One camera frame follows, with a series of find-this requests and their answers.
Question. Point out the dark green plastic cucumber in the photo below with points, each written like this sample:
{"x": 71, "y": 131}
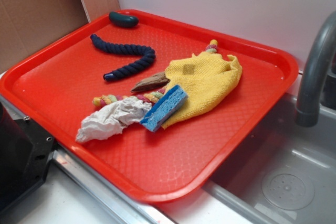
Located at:
{"x": 122, "y": 20}

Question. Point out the yellow microfiber cloth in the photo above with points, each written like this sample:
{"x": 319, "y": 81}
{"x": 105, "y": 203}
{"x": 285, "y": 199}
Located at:
{"x": 206, "y": 78}

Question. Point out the brown cardboard panel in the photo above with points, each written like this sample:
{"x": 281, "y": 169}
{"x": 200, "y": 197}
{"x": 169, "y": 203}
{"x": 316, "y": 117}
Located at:
{"x": 30, "y": 25}

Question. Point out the brown wooden wedge piece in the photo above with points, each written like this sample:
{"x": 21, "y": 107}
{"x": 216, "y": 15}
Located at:
{"x": 155, "y": 81}

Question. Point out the blue sponge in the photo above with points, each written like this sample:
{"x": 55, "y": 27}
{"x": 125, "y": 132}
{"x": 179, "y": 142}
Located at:
{"x": 164, "y": 108}

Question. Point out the grey toy faucet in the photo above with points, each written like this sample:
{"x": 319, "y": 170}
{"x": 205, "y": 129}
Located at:
{"x": 317, "y": 86}

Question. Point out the grey plastic sink basin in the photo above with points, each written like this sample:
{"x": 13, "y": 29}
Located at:
{"x": 281, "y": 172}

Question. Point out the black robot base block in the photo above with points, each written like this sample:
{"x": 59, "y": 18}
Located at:
{"x": 26, "y": 152}

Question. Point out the white crumpled cloth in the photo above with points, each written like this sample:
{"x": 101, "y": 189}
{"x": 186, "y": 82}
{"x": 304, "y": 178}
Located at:
{"x": 112, "y": 119}

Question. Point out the red plastic tray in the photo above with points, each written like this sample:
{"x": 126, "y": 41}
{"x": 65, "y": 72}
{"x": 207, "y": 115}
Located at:
{"x": 56, "y": 86}

